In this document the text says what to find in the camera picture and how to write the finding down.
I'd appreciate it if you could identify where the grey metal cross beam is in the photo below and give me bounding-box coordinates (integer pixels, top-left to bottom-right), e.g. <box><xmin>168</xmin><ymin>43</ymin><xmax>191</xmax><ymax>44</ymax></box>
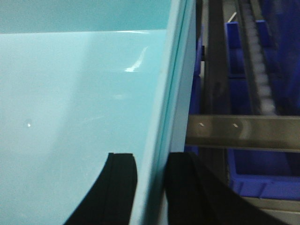
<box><xmin>185</xmin><ymin>114</ymin><xmax>300</xmax><ymax>152</ymax></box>

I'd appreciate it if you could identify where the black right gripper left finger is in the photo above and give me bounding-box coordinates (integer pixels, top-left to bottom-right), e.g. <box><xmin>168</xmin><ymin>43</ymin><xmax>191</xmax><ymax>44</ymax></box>
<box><xmin>65</xmin><ymin>153</ymin><xmax>137</xmax><ymax>225</ymax></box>

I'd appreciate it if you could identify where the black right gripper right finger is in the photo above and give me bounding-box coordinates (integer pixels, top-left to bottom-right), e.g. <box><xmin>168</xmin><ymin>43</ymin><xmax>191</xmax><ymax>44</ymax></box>
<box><xmin>164</xmin><ymin>152</ymin><xmax>300</xmax><ymax>225</ymax></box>

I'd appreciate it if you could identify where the blue bin below beam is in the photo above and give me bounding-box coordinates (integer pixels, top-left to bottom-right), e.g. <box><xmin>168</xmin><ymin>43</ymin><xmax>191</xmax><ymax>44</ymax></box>
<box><xmin>227</xmin><ymin>149</ymin><xmax>300</xmax><ymax>201</ymax></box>

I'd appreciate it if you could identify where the light blue plastic bin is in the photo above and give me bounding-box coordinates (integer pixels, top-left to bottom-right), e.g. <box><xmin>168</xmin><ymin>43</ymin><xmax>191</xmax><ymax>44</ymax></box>
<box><xmin>0</xmin><ymin>0</ymin><xmax>196</xmax><ymax>225</ymax></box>

